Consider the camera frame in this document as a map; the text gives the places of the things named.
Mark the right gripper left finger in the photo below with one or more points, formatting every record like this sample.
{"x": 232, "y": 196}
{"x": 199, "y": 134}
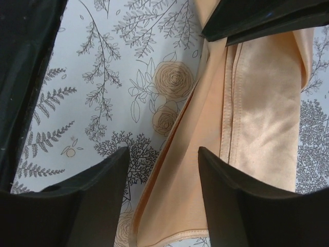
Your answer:
{"x": 80, "y": 211}

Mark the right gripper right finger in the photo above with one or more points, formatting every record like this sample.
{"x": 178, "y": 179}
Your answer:
{"x": 243, "y": 211}

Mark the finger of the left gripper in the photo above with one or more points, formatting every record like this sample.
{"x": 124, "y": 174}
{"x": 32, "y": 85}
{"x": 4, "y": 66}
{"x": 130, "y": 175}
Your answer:
{"x": 241, "y": 21}

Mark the orange satin napkin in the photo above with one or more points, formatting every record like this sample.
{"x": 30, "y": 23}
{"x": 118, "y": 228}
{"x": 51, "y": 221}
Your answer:
{"x": 244, "y": 109}

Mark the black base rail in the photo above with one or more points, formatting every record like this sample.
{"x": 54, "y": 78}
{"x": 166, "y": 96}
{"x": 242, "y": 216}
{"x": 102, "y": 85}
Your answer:
{"x": 28, "y": 32}

